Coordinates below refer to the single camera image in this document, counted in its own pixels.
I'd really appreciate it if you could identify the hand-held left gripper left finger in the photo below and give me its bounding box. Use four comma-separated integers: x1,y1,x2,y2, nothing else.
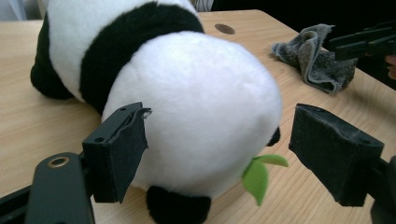
81,102,153,204

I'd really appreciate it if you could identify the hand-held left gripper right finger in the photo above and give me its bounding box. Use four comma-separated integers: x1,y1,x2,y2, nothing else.
288,103,386,208

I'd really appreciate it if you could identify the grey cloth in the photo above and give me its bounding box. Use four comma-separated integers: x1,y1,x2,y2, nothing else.
271,23,359,94

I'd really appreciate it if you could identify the panda plush toy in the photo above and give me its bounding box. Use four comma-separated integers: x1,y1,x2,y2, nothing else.
30,0,290,224

